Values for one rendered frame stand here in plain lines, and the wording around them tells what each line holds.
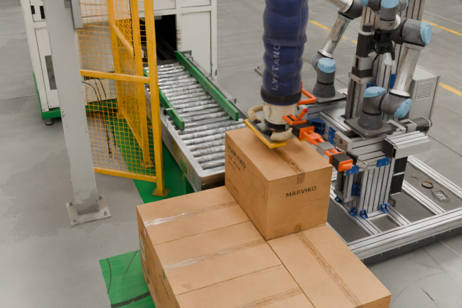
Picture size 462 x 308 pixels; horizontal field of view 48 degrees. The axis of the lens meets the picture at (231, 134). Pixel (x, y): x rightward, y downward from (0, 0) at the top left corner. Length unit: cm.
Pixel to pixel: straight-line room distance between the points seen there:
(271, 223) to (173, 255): 56
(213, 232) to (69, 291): 107
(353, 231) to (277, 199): 97
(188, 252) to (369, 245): 125
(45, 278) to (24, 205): 89
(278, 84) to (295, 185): 55
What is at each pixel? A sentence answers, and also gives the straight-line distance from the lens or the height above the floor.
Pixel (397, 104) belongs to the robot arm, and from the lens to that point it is 301.
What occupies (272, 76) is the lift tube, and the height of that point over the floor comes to 142.
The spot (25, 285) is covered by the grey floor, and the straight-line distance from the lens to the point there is 369.
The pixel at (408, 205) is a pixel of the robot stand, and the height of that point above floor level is 21.
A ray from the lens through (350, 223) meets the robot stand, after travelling 371.
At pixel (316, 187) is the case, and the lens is 291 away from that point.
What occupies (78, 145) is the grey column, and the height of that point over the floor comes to 62.
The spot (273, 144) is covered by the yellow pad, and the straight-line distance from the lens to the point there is 279.
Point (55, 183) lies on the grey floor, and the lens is 461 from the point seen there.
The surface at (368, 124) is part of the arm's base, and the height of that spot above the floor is 107.
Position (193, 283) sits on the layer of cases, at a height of 54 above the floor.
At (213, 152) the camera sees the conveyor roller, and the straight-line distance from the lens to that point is 378.
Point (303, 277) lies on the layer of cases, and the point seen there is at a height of 54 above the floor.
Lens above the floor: 244
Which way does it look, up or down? 28 degrees down
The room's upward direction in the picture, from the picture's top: 1 degrees clockwise
